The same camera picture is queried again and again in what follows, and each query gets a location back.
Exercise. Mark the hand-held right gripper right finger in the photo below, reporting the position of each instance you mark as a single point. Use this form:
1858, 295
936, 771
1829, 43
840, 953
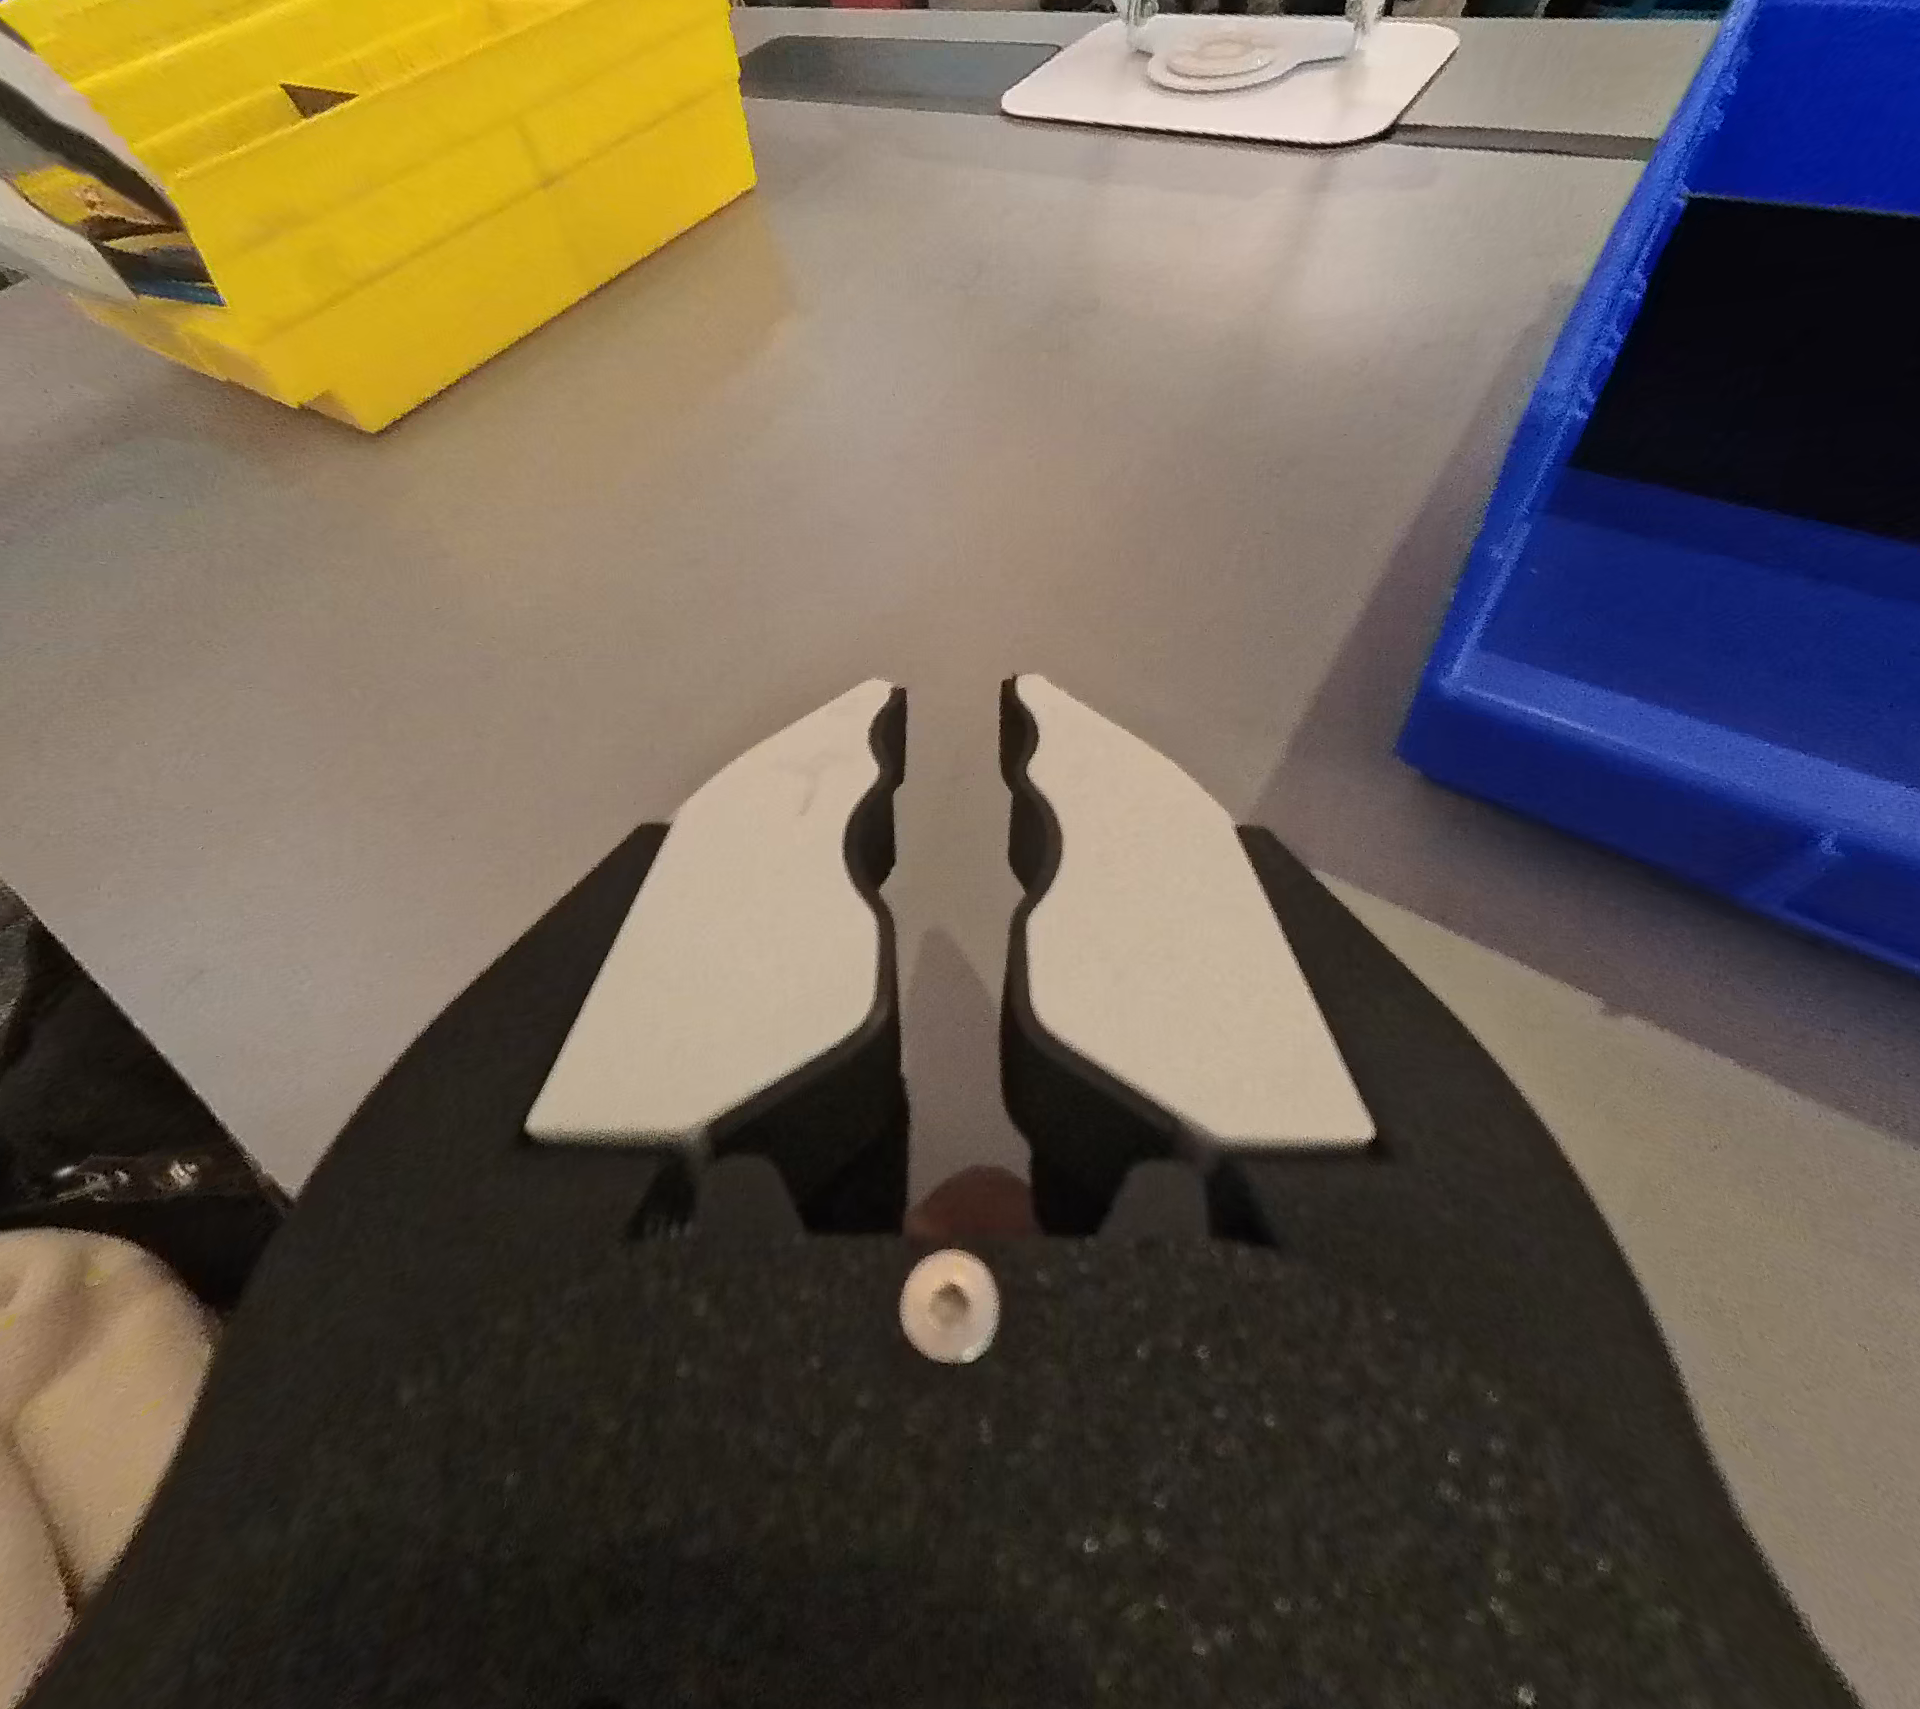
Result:
1187, 978

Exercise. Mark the dark cloth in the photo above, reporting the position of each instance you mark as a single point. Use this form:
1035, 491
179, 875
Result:
101, 1079

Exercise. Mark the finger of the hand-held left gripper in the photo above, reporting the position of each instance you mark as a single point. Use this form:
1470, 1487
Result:
80, 138
38, 248

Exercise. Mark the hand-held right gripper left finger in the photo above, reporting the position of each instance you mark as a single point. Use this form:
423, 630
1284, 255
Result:
739, 958

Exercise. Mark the blue plastic storage bin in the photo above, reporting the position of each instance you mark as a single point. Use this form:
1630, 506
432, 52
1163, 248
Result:
1650, 690

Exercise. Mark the black bin divider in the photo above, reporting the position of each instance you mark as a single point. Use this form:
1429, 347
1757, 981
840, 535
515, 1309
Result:
320, 94
1774, 359

